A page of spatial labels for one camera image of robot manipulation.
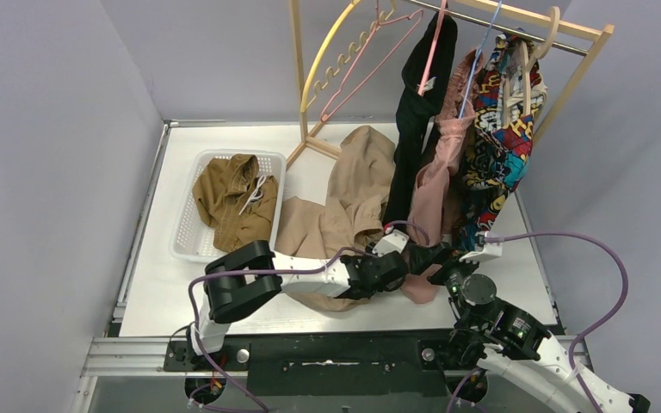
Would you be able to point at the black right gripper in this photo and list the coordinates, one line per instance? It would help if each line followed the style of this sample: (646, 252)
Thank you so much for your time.
(436, 276)

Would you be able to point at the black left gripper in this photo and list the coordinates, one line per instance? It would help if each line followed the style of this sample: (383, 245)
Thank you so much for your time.
(397, 268)

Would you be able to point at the beige shorts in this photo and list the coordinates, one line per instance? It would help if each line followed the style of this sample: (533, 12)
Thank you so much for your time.
(356, 198)

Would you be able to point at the thin pink wire hanger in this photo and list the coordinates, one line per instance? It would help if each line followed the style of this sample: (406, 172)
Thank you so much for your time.
(364, 56)

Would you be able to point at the brown shorts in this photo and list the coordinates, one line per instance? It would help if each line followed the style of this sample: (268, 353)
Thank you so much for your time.
(234, 200)

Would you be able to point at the yellow wire hanger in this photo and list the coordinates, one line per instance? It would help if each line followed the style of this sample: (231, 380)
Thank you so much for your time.
(358, 21)

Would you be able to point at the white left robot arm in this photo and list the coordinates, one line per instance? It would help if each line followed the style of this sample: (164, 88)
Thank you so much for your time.
(239, 283)

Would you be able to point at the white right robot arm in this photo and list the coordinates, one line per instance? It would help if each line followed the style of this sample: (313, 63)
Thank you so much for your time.
(491, 334)

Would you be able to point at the pink shorts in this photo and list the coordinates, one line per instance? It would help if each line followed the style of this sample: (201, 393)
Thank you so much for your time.
(435, 205)

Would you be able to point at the black shorts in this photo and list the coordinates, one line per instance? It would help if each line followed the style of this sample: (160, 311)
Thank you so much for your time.
(414, 111)

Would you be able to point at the colourful comic print shorts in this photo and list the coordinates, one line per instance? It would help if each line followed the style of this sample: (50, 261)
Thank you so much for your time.
(497, 155)

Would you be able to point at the wooden hanger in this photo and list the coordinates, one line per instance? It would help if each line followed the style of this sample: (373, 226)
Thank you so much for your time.
(526, 60)

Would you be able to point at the thick pink plastic hanger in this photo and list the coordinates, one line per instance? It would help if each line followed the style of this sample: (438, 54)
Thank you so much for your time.
(430, 57)

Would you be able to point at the light blue hanger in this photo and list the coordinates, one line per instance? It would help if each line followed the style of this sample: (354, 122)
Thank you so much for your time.
(476, 59)

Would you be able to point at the white plastic basket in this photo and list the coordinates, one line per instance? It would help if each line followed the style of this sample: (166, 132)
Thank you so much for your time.
(192, 239)

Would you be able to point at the wooden clothes rack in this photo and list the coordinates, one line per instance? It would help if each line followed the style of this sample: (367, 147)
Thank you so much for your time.
(569, 37)

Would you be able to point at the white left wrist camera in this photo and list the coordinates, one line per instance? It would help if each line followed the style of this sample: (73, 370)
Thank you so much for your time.
(393, 241)

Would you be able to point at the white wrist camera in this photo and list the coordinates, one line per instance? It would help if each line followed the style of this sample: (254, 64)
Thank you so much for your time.
(393, 241)
(484, 251)

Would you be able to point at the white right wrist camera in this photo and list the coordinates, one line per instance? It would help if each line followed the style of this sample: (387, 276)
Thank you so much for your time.
(484, 251)

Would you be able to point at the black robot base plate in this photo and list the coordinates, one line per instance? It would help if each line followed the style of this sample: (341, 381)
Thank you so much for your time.
(327, 364)

